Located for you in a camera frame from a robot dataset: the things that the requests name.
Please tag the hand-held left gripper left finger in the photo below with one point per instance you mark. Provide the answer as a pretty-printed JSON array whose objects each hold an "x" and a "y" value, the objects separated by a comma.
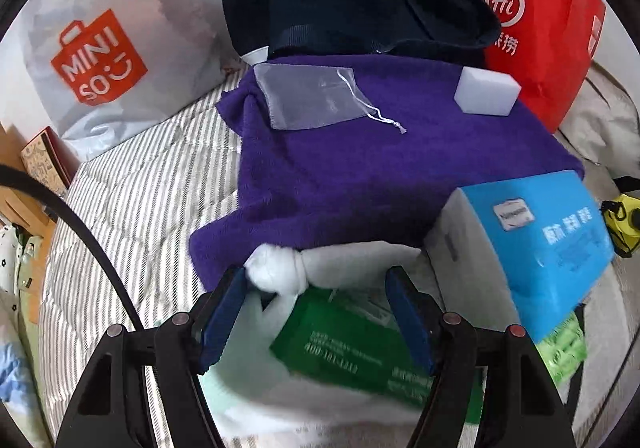
[{"x": 222, "y": 318}]

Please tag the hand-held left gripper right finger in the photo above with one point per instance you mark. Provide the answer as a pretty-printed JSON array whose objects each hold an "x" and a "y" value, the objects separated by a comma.
[{"x": 407, "y": 318}]

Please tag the green packet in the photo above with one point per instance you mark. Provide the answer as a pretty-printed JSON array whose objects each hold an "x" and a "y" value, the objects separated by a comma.
[{"x": 340, "y": 348}]

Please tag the white knotted plastic bag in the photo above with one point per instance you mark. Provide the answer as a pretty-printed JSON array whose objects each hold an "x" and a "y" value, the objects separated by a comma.
[{"x": 320, "y": 268}]

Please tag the blue tissue pack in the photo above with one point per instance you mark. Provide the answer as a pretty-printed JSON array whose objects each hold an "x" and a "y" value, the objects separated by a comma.
[{"x": 545, "y": 248}]

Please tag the green pocket tissue pack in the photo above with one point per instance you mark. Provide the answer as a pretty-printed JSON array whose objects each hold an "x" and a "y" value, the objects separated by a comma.
[{"x": 565, "y": 348}]

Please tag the yellow zip pouch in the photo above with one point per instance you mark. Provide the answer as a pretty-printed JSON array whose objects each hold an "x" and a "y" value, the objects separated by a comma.
[{"x": 625, "y": 223}]

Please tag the striped bed sheet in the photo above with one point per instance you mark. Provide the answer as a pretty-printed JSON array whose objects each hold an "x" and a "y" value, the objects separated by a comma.
[{"x": 125, "y": 208}]

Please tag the purple towel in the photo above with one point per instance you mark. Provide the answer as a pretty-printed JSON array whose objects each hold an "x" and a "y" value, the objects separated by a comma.
[{"x": 325, "y": 168}]

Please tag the white floral cloth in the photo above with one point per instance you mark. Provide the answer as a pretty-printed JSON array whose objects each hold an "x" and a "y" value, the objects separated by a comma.
[{"x": 12, "y": 258}]

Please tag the patterned cardboard box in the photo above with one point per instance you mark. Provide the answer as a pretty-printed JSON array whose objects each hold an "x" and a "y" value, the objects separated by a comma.
[{"x": 45, "y": 158}]

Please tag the white sponge block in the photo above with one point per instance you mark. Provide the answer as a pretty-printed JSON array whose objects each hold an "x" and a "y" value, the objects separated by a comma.
[{"x": 487, "y": 90}]

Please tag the wooden furniture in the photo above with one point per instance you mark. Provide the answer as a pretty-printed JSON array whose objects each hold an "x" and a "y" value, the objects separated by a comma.
[{"x": 15, "y": 188}]

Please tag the red shopping bag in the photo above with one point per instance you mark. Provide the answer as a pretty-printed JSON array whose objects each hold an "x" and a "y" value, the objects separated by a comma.
[{"x": 540, "y": 28}]

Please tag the white plastic shopping bag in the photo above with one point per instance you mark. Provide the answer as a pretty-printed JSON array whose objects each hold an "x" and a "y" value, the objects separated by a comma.
[{"x": 125, "y": 3}]

